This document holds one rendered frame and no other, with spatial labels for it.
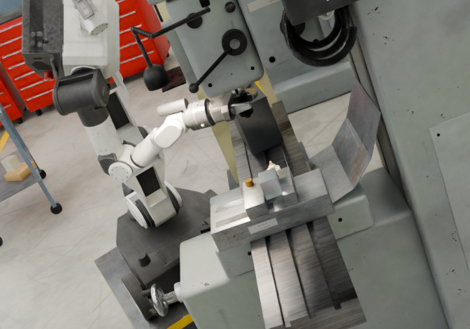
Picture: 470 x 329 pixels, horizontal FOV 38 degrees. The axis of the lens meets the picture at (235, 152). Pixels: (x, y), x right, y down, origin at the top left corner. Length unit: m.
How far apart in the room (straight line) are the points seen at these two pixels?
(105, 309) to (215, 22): 2.22
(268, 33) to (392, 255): 0.84
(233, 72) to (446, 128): 0.62
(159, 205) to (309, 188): 1.04
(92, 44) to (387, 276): 1.20
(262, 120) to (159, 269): 0.77
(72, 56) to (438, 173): 1.16
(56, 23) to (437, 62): 1.15
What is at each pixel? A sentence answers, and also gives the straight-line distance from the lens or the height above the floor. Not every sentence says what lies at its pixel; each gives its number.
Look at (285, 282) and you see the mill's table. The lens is 1.75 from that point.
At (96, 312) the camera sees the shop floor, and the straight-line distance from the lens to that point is 3.79.
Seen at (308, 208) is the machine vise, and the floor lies 1.00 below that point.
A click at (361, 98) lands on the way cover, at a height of 1.08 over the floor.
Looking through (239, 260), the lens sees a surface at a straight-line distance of 2.15.
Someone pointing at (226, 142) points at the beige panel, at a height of 0.32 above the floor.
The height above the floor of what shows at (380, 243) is 0.68.
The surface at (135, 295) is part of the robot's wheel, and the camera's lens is 2.70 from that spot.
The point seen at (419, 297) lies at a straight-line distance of 2.39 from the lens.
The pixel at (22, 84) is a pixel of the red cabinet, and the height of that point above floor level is 0.39.
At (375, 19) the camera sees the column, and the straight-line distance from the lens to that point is 1.82.
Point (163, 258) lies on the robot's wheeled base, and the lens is 2.75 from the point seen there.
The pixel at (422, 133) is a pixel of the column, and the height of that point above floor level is 1.04.
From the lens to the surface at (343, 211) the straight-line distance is 2.11.
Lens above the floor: 2.02
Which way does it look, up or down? 26 degrees down
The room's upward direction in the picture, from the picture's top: 24 degrees counter-clockwise
